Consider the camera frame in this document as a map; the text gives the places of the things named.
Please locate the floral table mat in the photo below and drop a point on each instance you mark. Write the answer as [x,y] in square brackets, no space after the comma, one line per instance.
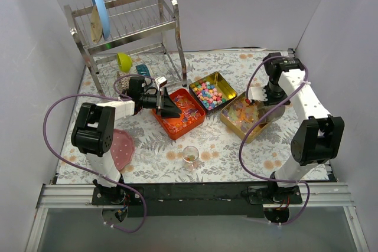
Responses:
[223,156]

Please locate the green bowl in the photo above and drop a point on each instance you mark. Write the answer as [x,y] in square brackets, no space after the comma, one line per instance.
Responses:
[124,62]

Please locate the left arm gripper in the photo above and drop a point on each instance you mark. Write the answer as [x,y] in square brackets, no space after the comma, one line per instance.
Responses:
[160,102]

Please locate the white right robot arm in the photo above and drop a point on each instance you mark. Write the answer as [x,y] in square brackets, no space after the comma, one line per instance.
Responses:
[318,137]

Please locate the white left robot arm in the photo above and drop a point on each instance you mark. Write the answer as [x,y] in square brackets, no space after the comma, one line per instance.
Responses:
[93,130]

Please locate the beige plate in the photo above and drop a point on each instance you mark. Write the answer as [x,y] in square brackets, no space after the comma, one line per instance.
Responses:
[96,31]

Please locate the metal scoop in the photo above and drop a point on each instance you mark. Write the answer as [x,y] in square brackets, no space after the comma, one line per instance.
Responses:
[270,113]

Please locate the teal patterned cup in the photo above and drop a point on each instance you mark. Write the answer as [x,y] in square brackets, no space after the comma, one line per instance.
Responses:
[142,69]

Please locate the dark tin of star candies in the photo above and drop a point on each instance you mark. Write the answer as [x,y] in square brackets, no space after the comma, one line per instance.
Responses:
[212,92]

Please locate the gold tin of flat candies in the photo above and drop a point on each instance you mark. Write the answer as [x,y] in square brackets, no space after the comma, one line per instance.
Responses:
[239,116]

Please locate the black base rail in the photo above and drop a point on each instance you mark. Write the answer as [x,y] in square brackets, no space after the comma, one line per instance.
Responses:
[201,198]

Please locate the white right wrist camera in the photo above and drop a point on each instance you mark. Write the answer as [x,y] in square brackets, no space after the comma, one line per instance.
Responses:
[256,94]

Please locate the clear drinking glass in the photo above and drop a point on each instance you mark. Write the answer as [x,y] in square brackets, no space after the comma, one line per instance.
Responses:
[190,158]

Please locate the blue plate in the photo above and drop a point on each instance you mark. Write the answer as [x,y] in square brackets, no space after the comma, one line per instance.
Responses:
[103,17]

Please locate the pink dotted plate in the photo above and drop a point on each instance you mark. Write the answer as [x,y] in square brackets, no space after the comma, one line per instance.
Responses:
[122,148]

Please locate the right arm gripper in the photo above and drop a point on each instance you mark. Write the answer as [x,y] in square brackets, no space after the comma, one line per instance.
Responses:
[268,100]

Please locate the patterned beige cup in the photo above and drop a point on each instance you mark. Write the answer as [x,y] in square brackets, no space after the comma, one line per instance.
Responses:
[122,84]

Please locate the metal dish rack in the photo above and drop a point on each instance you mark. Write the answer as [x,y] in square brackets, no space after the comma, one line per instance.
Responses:
[146,30]

